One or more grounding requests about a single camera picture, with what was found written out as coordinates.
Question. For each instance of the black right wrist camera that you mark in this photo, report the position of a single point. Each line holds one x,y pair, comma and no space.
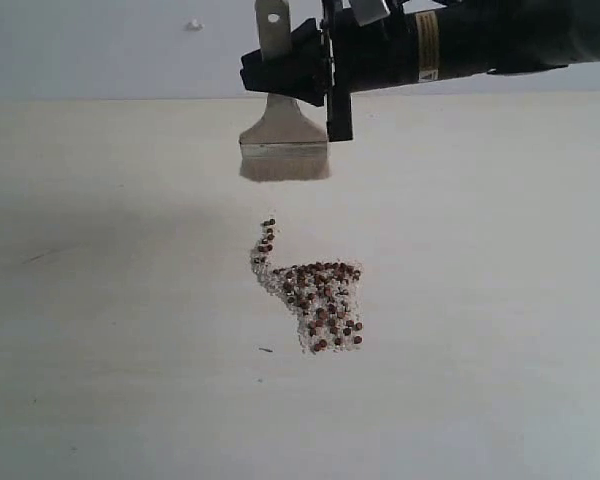
369,11

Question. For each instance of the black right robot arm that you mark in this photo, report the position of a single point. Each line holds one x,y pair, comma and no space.
459,39

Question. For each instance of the pile of rice and pellets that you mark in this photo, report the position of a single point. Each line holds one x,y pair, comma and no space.
321,295

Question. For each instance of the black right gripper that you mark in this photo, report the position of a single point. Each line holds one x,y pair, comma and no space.
381,55

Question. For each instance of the white paint brush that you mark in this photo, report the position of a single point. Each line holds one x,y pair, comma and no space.
283,145

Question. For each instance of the white wall plug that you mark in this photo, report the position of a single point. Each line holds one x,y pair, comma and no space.
194,26

